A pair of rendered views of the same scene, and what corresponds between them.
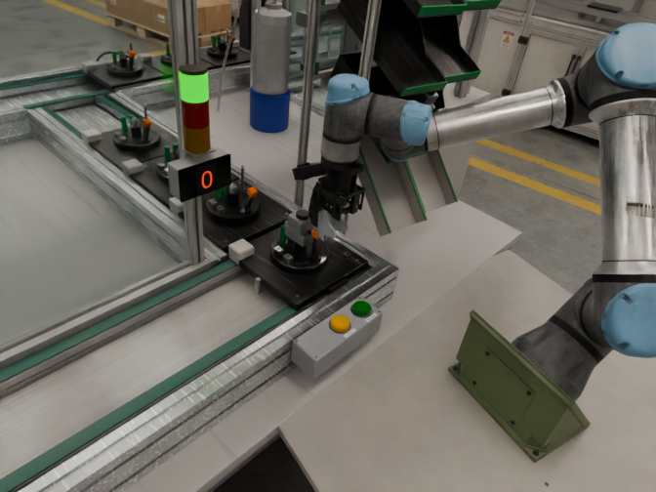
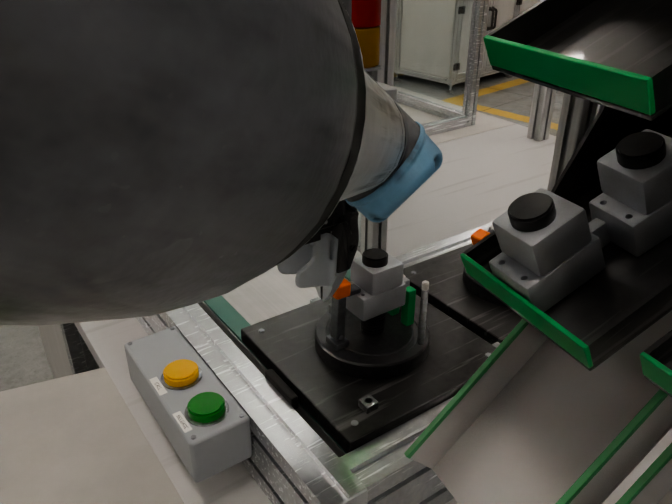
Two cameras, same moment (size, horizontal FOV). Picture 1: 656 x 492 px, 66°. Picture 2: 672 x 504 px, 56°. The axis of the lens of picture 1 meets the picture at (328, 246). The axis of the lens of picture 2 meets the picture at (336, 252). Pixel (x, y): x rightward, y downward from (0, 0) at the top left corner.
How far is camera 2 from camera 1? 125 cm
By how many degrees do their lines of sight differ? 85
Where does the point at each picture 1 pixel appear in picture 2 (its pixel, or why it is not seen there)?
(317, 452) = (41, 398)
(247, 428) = (118, 342)
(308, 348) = (151, 338)
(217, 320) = (271, 294)
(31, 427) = not seen: hidden behind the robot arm
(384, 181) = (584, 407)
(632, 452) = not seen: outside the picture
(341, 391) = (118, 437)
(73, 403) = not seen: hidden behind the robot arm
